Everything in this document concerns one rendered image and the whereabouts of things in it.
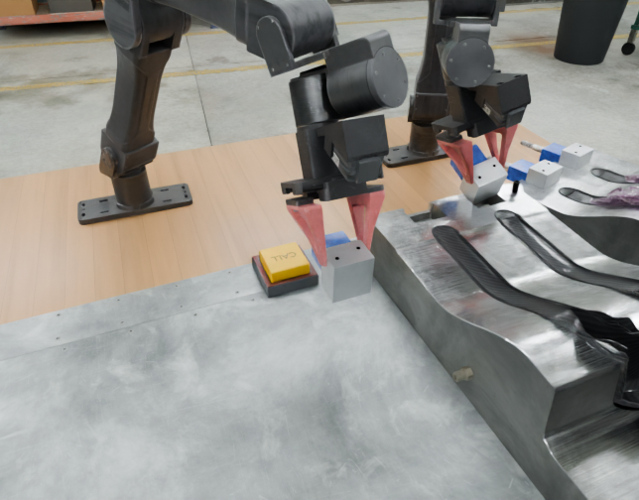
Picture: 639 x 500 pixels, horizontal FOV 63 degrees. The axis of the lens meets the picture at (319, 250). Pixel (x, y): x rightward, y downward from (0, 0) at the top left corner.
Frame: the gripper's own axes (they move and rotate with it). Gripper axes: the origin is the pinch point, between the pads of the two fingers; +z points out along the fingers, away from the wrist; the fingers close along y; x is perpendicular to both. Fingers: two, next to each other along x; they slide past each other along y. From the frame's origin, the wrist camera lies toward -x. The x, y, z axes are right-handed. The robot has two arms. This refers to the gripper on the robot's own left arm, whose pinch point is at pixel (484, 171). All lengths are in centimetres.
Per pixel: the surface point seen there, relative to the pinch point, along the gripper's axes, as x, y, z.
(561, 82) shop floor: 265, 223, 75
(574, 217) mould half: -2.2, 12.3, 12.6
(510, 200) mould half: -0.5, 3.0, 6.0
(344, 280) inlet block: -16.5, -28.5, -1.8
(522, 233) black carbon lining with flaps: -7.1, -0.1, 8.2
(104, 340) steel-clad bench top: -1, -59, 0
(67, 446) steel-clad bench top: -15, -63, 4
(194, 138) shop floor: 249, -35, 15
